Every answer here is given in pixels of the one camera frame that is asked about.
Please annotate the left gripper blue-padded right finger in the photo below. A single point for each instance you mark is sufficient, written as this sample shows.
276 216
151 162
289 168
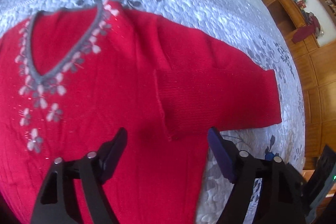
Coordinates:
280 196

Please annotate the grey quilted bedspread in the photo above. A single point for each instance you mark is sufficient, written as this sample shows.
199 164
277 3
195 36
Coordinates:
243 24

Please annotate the red knit sweater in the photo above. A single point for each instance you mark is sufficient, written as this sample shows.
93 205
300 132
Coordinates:
71 78

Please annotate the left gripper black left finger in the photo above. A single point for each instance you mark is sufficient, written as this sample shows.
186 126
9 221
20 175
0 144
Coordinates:
57 202

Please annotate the wooden desk cabinet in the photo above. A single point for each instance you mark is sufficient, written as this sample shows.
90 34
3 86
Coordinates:
316 71

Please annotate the dark red cloth on desk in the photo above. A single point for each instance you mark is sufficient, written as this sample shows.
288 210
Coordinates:
313 28

